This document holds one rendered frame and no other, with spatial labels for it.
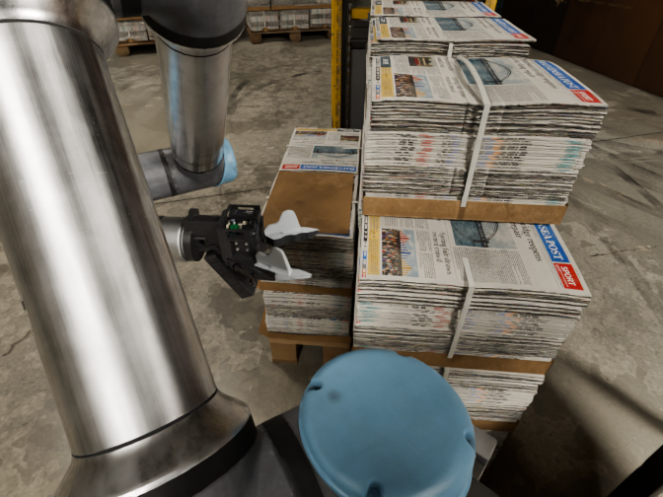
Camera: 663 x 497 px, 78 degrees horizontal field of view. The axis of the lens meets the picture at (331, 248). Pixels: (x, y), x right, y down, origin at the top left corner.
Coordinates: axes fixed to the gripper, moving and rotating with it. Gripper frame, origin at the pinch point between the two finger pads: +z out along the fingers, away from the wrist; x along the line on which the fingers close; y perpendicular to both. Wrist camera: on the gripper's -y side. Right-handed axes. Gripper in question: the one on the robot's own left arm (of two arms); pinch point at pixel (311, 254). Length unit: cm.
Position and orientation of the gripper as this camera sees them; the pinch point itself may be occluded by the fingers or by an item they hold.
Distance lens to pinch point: 68.2
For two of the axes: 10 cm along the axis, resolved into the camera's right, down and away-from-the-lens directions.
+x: 0.7, -6.3, 7.7
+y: 0.0, -7.7, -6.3
